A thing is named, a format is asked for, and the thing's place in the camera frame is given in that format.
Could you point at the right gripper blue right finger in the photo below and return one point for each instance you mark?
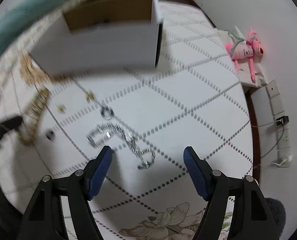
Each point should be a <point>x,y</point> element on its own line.
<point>200,173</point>

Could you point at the small gold earring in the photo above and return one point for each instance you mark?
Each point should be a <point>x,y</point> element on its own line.
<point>61,108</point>

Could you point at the gold star earring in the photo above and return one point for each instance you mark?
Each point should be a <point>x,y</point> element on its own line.
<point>90,96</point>

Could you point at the white diamond pattern tablecloth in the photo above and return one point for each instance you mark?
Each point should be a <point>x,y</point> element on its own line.
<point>193,98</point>

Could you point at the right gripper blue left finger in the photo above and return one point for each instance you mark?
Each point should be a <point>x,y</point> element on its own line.
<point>96,171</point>

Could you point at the black charger plug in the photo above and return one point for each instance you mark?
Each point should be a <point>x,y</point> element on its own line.
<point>282,121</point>

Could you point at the white cardboard box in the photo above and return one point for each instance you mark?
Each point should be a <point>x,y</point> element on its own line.
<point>103,34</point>

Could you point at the pink panther plush toy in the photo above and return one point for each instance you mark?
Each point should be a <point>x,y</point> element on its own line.
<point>242,49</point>

